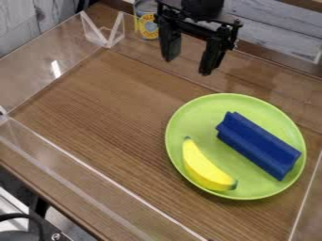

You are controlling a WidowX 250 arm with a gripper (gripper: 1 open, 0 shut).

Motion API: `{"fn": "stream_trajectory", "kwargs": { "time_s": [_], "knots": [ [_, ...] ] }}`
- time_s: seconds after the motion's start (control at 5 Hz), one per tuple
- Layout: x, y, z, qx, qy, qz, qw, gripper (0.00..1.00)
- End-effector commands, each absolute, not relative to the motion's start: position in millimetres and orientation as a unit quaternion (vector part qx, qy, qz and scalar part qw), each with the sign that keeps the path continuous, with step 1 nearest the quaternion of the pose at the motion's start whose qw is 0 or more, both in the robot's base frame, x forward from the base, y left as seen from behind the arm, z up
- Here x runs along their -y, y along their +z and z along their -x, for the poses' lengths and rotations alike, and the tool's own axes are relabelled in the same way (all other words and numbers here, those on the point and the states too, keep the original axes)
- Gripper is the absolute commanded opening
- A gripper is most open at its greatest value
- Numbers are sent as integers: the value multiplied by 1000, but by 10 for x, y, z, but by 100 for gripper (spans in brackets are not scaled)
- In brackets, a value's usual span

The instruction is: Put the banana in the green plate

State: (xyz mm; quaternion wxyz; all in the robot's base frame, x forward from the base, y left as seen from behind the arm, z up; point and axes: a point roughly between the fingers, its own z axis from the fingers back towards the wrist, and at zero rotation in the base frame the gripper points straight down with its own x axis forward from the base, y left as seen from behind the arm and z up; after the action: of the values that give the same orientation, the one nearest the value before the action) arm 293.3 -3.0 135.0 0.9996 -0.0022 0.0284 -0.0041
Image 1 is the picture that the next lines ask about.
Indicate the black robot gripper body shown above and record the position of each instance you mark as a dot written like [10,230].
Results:
[201,19]

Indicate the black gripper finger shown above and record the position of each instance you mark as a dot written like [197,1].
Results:
[212,56]
[169,38]

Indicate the green round plate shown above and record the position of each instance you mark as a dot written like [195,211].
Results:
[195,120]

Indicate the blue star-shaped prism block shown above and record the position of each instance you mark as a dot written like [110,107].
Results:
[259,146]

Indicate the yellow toy banana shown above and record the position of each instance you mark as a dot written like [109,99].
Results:
[201,170]

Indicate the yellow labelled tin can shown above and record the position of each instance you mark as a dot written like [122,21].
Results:
[144,10]

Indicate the clear acrylic corner bracket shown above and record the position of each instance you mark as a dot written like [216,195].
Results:
[102,36]

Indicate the clear acrylic enclosure wall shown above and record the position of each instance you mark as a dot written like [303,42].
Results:
[105,207]

